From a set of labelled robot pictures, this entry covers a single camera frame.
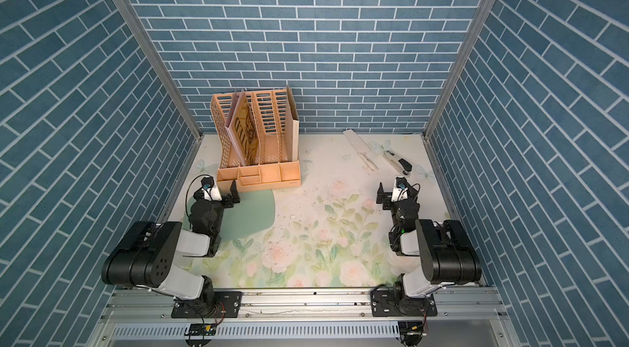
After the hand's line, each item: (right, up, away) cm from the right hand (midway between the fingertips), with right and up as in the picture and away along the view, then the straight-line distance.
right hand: (397, 184), depth 90 cm
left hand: (-63, +1, -2) cm, 63 cm away
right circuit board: (-2, -41, -20) cm, 45 cm away
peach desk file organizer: (-49, +24, +18) cm, 58 cm away
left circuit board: (-64, -41, -19) cm, 78 cm away
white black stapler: (+6, +7, +14) cm, 17 cm away
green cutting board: (-54, -11, +3) cm, 56 cm away
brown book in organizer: (-59, +21, +3) cm, 63 cm away
